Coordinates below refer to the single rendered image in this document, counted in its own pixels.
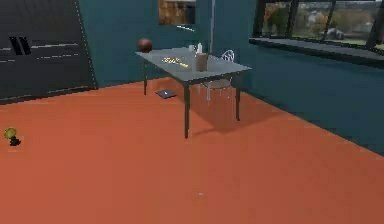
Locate grey glass dining table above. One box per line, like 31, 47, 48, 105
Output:
134, 46, 253, 140

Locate dark flat tablet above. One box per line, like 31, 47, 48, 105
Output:
155, 89, 177, 100

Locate tan paper bag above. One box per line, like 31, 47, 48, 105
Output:
195, 52, 210, 72

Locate yellow flat item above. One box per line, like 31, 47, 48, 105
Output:
161, 56, 190, 69

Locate brown ball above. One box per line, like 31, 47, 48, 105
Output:
137, 37, 154, 54

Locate small window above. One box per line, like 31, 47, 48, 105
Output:
157, 0, 197, 26

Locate large black framed window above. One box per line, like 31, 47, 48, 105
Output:
248, 0, 384, 69

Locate black cabinet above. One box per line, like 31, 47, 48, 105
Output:
0, 0, 99, 106

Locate yellow and black small object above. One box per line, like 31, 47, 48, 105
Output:
3, 127, 22, 147

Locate white wire chair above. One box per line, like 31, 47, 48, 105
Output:
199, 49, 236, 102

